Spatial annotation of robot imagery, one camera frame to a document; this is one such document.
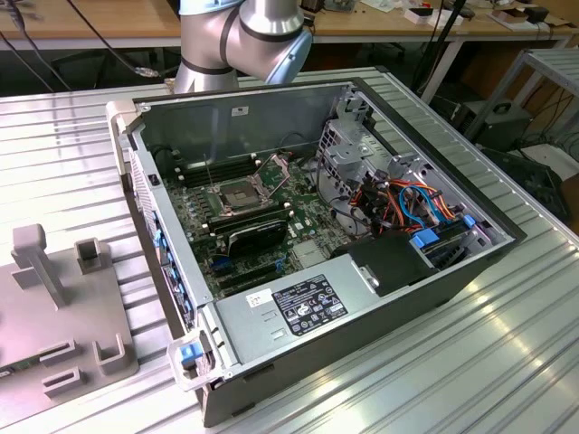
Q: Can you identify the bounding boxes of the orange wire bundle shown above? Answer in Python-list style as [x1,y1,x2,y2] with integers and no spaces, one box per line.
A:
[352,178,459,228]

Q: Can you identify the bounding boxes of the green motherboard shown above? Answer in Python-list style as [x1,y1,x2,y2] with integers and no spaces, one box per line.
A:
[160,151,358,302]

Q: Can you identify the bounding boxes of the black RAM slot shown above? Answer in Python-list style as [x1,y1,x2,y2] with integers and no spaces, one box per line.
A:
[174,152,255,175]
[207,205,290,231]
[205,203,289,227]
[179,163,261,187]
[209,208,292,233]
[176,156,257,178]
[177,159,260,183]
[210,211,294,237]

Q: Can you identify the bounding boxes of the blue disk carrier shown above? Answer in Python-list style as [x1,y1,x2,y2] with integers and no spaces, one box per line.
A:
[409,228,470,272]

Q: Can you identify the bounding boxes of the wooden desk white frame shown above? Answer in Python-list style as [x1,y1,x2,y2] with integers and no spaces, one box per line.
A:
[311,0,575,103]
[0,0,182,52]

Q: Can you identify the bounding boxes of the black plastic cover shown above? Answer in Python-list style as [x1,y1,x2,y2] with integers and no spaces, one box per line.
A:
[329,232,438,297]

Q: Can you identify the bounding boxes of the black floor object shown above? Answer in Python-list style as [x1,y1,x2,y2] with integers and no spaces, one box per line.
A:
[479,146,572,222]

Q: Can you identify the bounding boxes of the CPU socket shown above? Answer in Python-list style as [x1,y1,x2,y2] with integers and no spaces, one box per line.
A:
[212,178,266,213]

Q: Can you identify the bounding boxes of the black expansion slot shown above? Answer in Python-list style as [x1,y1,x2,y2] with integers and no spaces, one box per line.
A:
[220,263,278,291]

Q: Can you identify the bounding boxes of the white box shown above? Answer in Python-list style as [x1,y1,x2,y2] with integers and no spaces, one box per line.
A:
[403,6,465,27]

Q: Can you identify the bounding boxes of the silver power supply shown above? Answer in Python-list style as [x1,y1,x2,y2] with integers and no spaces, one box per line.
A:
[215,252,381,365]

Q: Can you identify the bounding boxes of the cable with plug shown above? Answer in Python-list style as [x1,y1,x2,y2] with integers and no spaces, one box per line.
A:
[67,0,157,79]

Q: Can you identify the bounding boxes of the dark hanging cable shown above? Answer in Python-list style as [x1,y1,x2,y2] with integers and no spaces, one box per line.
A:
[0,17,61,92]

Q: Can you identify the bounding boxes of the blue wire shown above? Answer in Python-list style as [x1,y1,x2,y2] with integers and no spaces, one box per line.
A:
[397,183,443,226]

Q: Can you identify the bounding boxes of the silver drive cage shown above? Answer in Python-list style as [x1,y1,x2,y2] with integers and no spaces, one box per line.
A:
[316,119,390,209]

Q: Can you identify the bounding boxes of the black box with handle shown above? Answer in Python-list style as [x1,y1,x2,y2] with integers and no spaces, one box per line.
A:
[470,101,535,153]

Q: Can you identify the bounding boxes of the metal socket cover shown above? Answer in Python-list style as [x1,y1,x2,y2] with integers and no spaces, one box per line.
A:
[255,153,294,196]

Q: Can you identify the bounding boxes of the grey parts rack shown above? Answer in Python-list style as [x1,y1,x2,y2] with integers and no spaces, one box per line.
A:
[0,223,141,399]

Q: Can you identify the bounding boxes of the open black PC case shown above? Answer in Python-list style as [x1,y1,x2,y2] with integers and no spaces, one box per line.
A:
[104,75,528,429]

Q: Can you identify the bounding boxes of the metal slat side table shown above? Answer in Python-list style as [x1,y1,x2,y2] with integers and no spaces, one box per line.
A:
[465,47,579,141]

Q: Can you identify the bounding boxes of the green circuit board part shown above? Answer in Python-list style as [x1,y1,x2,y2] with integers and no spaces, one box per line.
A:
[0,356,40,379]

